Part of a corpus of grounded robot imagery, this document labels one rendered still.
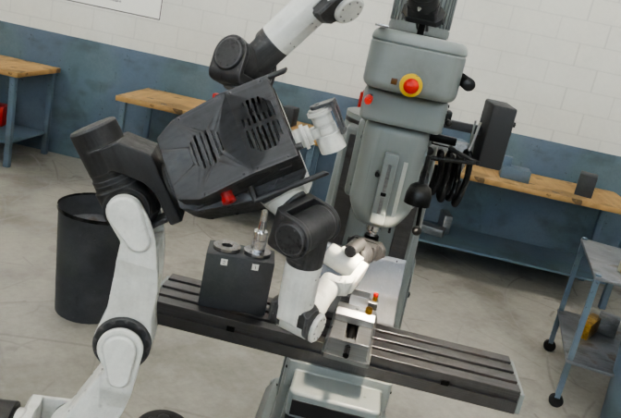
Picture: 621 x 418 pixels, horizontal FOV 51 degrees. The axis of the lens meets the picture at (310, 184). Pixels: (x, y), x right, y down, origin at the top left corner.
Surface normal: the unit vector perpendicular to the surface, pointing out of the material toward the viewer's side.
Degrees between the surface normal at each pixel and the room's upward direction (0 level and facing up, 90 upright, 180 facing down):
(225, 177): 75
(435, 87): 90
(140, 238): 90
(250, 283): 90
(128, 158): 90
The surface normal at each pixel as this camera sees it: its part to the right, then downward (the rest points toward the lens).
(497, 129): -0.13, 0.23
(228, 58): -0.47, -0.18
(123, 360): 0.09, 0.27
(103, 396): 0.01, 0.65
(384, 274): -0.02, -0.22
